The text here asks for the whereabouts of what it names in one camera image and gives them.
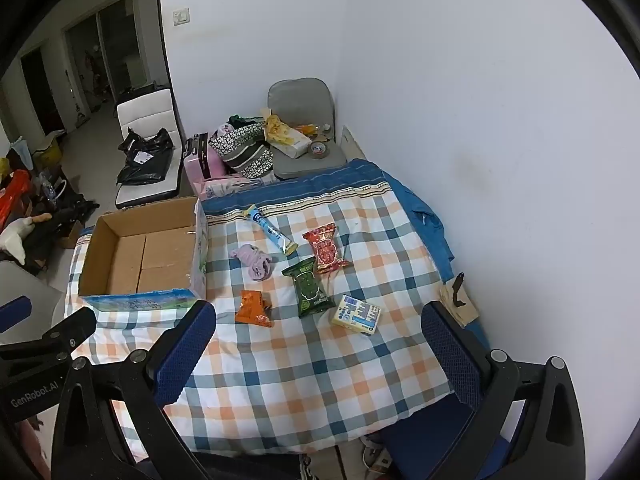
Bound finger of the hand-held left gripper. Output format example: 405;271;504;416
0;306;97;362
0;296;32;334

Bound red package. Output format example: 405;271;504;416
0;170;32;231

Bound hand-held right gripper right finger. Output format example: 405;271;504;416
421;301;587;480

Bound open cardboard box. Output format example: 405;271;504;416
77;196;209;314

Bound grey chair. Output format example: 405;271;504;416
267;78;349;181

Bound black plastic bag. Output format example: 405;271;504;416
116;127;176;189

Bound pink suitcase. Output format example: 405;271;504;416
182;132;236;196

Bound green snack packet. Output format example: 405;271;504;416
281;256;336;319

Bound plaid blanket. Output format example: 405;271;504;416
64;159;456;461

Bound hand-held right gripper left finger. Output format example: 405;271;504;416
50;299;217;480

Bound glass sliding door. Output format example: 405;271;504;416
62;0;152;113

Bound orange snack packet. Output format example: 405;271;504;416
235;290;274;328

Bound blue bed sheet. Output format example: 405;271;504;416
382;170;506;480

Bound purple socks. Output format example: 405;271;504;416
230;243;274;283

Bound red snack packet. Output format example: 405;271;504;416
302;222;351;275

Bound black white patterned bag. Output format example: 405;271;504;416
208;121;275;179

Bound dark clothes pile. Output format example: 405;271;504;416
25;197;101;272

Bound brown paper bag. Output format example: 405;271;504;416
440;272;484;329

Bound white plush goose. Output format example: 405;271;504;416
0;212;53;266

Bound white blue tissue pack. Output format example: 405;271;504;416
331;294;382;337

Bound white sneaker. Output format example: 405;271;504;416
360;435;397;472

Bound yellow white plastic bag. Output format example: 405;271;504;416
262;114;312;159

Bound white chair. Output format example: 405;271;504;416
115;88;184;210

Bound blue white tube packet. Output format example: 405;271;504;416
241;204;300;256

